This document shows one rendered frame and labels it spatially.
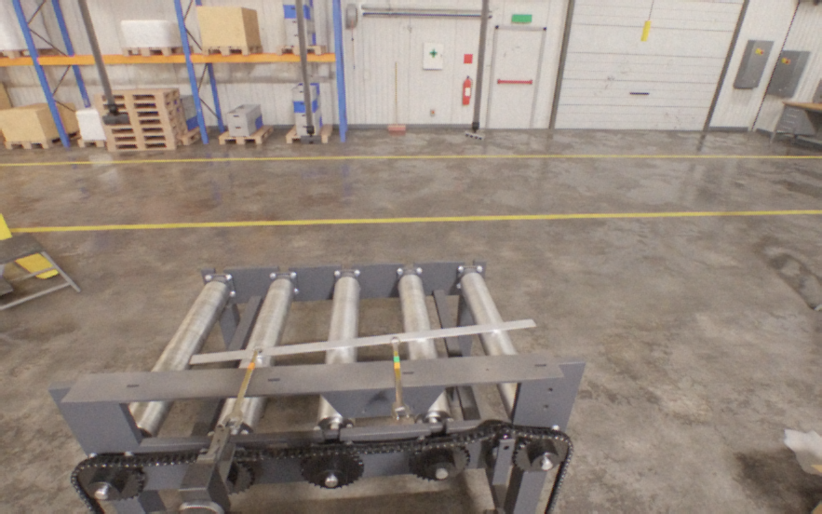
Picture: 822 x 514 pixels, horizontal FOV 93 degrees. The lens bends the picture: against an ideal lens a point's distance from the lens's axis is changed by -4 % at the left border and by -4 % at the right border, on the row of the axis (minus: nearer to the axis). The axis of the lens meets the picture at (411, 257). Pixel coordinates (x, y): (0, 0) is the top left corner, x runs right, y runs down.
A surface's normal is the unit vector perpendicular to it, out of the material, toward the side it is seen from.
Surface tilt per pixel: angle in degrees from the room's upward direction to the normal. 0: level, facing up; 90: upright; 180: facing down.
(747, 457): 0
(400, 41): 90
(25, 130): 90
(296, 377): 0
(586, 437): 0
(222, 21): 90
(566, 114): 90
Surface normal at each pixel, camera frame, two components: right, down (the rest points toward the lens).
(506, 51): 0.09, 0.47
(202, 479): 0.01, -0.88
